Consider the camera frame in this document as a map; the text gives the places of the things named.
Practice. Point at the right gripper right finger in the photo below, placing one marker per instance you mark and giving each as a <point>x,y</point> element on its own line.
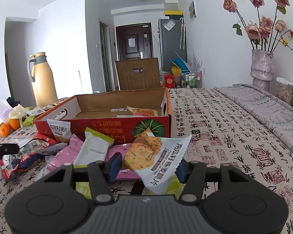
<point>229,200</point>

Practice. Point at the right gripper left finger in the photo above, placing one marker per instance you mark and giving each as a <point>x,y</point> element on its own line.
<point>63,200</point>

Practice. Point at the red grey snack bag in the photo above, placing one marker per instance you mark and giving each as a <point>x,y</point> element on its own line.
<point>29,154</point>

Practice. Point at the green white snack bar pack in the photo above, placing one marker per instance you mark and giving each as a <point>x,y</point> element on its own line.
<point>94,148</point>

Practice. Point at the white pumpkin oat crisp pack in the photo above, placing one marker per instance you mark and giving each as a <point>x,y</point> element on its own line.
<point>155,159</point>

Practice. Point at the long orange snack pack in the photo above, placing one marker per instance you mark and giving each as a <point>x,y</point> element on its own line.
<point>142,112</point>

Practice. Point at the orange mandarin front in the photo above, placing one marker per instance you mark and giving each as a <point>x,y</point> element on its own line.
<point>4,130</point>

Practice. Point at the orange mandarin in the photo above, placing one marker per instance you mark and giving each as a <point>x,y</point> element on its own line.
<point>14,124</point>
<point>4,130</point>

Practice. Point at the orange mandarin back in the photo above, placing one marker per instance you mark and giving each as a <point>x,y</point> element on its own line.
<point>14,124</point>

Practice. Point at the small green snack pack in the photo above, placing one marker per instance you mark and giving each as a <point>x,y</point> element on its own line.
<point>29,121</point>

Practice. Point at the white cloth flower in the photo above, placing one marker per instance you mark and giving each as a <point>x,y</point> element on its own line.
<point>18,112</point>

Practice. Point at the white oat crisp pack leaning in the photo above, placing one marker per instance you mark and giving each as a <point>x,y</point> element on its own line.
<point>61,130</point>

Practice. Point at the yellow thermos jug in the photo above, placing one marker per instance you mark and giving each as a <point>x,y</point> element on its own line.
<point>41,77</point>

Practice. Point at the red cardboard snack box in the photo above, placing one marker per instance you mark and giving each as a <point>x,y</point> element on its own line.
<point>107,114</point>

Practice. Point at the pink textured flower vase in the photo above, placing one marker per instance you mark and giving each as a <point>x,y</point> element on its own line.
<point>262,69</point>

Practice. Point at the red gift box on floor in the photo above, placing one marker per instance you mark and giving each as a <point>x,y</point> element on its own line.
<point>169,81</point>

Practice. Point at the wooden chair back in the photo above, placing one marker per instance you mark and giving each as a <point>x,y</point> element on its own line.
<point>138,74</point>

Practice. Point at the dried pink roses bouquet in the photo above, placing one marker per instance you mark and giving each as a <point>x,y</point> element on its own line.
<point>265,34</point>

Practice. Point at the dark brown entrance door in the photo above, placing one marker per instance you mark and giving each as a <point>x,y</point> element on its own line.
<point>134,41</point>

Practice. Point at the grey refrigerator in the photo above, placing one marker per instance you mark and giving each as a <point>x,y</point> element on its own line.
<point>172,38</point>

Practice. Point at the wire rack with bottles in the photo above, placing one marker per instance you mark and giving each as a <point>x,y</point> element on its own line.
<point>191,80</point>

